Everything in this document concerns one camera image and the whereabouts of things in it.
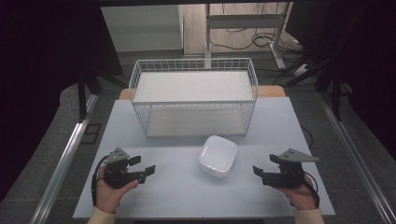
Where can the white metal desk frame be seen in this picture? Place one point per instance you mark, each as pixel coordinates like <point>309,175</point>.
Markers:
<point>244,21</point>

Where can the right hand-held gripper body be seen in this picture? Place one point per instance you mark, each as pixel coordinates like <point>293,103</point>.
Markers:
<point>289,174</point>

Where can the person's right hand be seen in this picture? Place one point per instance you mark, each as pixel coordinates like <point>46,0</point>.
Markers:
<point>302,196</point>

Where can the black curtain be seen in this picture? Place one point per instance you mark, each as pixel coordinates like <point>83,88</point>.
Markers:
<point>40,62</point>
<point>361,62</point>

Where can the grey cabinet panel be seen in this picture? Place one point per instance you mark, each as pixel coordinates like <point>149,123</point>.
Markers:
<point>141,28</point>

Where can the white square bowl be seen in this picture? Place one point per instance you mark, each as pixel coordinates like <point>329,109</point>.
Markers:
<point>218,155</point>

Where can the person's left hand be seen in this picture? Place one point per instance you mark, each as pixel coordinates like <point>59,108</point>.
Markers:
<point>107,194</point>

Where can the black metal stand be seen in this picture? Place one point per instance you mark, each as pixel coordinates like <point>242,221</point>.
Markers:
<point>336,99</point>
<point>82,99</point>

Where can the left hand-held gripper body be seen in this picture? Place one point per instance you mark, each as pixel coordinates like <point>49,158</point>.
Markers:
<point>116,174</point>

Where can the metal floor rail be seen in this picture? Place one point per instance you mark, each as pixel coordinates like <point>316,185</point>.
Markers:
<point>62,168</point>
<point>358,161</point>

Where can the white power strip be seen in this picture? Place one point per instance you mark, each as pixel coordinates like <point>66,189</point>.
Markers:
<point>301,70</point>

